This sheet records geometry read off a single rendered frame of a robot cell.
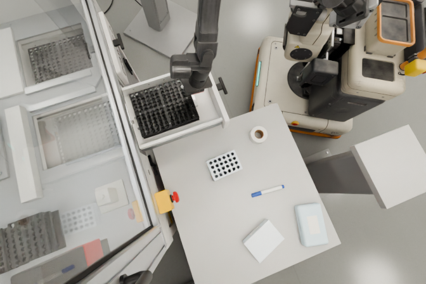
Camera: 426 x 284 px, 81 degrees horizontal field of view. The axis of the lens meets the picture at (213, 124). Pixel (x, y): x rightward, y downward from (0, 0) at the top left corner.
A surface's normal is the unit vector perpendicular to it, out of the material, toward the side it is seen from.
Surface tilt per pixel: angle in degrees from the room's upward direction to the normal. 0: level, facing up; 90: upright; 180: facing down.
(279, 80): 0
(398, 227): 0
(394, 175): 0
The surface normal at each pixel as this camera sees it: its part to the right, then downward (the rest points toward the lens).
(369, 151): 0.04, -0.25
